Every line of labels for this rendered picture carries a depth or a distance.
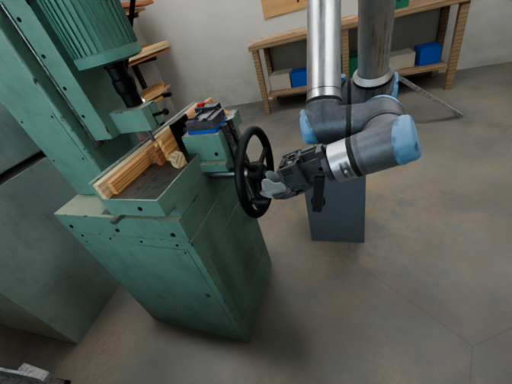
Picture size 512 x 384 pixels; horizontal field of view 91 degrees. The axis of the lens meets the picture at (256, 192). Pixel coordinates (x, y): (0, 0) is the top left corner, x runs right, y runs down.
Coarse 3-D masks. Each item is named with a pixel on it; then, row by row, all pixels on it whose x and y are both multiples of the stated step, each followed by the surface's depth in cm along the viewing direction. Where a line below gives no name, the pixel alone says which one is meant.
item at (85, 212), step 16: (208, 192) 86; (64, 208) 94; (80, 208) 91; (96, 208) 88; (192, 208) 77; (208, 208) 86; (64, 224) 96; (80, 224) 91; (96, 224) 88; (128, 224) 81; (144, 224) 78; (160, 224) 75; (176, 224) 73; (192, 224) 77; (176, 240) 79
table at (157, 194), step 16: (192, 160) 78; (224, 160) 79; (144, 176) 76; (160, 176) 74; (176, 176) 71; (192, 176) 77; (128, 192) 71; (144, 192) 68; (160, 192) 66; (176, 192) 71; (112, 208) 72; (128, 208) 70; (144, 208) 68; (160, 208) 65
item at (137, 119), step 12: (120, 108) 80; (132, 108) 76; (144, 108) 74; (156, 108) 79; (120, 120) 79; (132, 120) 77; (144, 120) 76; (156, 120) 79; (120, 132) 82; (132, 132) 80
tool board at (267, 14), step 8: (264, 0) 317; (272, 0) 315; (280, 0) 313; (288, 0) 311; (296, 0) 309; (304, 0) 307; (264, 8) 322; (272, 8) 320; (280, 8) 318; (288, 8) 316; (296, 8) 314; (264, 16) 328; (272, 16) 326
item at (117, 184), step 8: (152, 144) 85; (144, 152) 81; (136, 160) 77; (144, 160) 80; (128, 168) 74; (136, 168) 77; (144, 168) 80; (120, 176) 72; (128, 176) 74; (136, 176) 77; (112, 184) 69; (120, 184) 72; (128, 184) 74
